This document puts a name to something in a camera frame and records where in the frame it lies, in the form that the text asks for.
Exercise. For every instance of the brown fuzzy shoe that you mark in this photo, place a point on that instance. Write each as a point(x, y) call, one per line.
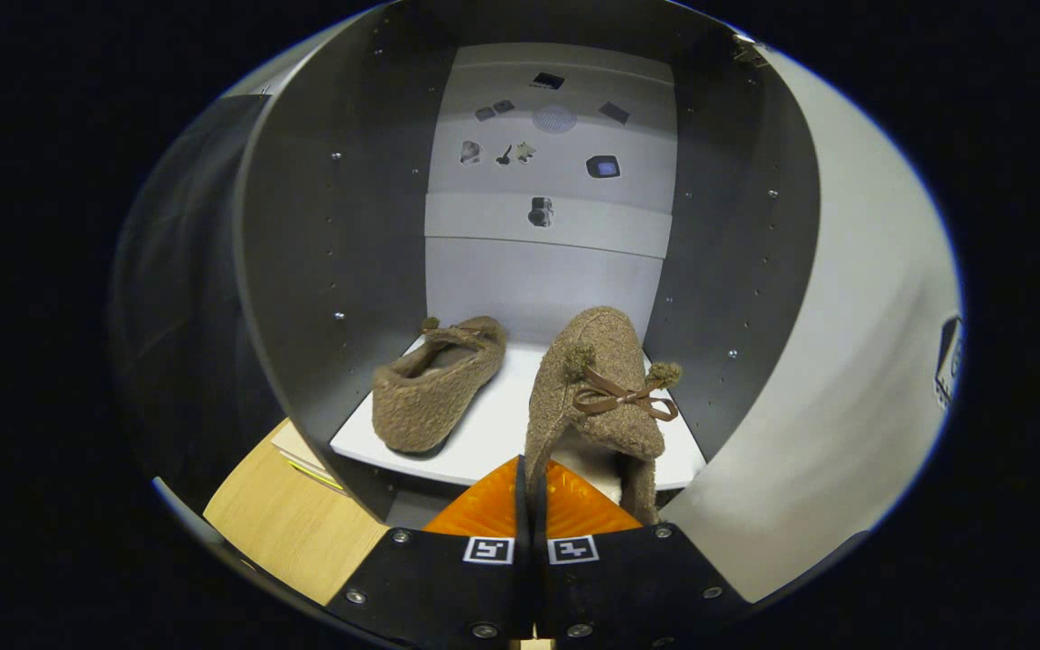
point(430, 397)
point(592, 361)

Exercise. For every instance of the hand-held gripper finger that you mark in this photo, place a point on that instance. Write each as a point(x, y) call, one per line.
point(545, 582)
point(524, 578)

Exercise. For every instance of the dark grey shoe cabinet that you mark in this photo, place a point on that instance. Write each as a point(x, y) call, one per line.
point(330, 235)

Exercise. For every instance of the black backdrop cloth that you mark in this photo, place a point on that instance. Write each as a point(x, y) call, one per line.
point(186, 316)

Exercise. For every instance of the yellow-edged book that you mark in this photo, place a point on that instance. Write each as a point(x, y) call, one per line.
point(317, 477)

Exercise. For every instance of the beige book with orange print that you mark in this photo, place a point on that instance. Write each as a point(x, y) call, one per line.
point(292, 444)

